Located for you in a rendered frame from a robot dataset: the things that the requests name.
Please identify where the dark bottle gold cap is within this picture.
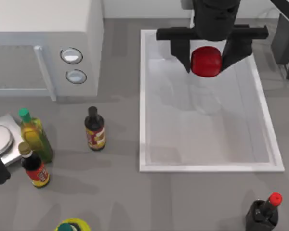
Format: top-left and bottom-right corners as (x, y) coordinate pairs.
(17, 141), (51, 189)

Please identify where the black bottle red cap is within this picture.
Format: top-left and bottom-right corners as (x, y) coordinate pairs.
(245, 192), (284, 231)

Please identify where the yellow-green bottle teal cap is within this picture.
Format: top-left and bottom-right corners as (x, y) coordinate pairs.
(55, 217), (91, 231)

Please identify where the microwave door handle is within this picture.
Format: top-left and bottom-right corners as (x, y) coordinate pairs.
(33, 45), (57, 102)

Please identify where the large round microwave knob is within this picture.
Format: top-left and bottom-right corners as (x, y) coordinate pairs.
(59, 47), (84, 65)

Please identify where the yellow oil bottle green cap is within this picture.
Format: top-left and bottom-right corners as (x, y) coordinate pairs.
(18, 108), (54, 164)

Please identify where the dark bottle black cap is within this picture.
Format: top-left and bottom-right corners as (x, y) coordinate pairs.
(84, 106), (107, 152)

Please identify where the white sink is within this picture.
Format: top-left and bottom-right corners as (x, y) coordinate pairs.
(138, 29), (286, 173)

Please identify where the red apple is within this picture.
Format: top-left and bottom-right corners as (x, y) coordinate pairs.
(190, 46), (223, 78)

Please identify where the microwave oven door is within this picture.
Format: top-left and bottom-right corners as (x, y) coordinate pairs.
(0, 45), (54, 97)

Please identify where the pale microwave oven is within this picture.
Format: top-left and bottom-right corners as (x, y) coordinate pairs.
(0, 0), (105, 104)

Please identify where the silver kitchen scale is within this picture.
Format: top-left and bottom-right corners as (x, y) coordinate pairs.
(0, 113), (24, 167)

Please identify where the small round microwave knob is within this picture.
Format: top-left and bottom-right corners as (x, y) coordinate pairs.
(65, 69), (88, 85)

